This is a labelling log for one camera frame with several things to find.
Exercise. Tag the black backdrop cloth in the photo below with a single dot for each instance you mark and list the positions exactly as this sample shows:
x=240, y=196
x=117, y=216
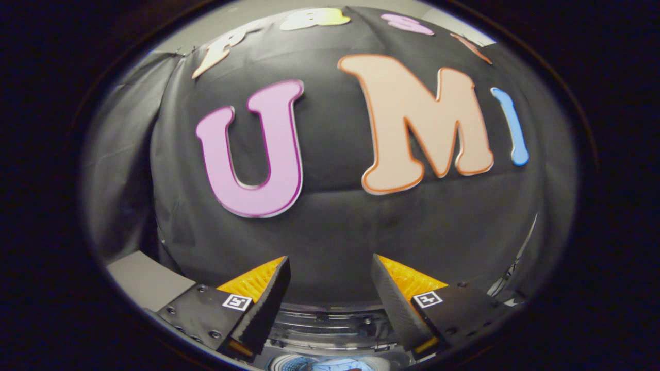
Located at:
x=335, y=232

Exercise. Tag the grey cabinet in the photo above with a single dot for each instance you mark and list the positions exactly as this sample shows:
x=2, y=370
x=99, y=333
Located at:
x=144, y=278

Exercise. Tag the thin white stand pole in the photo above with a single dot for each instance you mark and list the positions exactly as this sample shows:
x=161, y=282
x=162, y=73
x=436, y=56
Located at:
x=523, y=247

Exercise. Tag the grey washing machine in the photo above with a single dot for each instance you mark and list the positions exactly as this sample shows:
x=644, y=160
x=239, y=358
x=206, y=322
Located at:
x=330, y=355

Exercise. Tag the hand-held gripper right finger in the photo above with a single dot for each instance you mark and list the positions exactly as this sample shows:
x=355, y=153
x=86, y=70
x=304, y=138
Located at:
x=394, y=304

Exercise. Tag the dark washing machine lid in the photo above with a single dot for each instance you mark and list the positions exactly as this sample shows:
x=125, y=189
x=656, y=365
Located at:
x=330, y=324

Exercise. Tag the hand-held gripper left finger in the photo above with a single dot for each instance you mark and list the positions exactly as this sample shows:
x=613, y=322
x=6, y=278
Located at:
x=268, y=299

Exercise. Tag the light blue shirt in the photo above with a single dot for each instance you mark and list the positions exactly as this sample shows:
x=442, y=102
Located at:
x=337, y=366

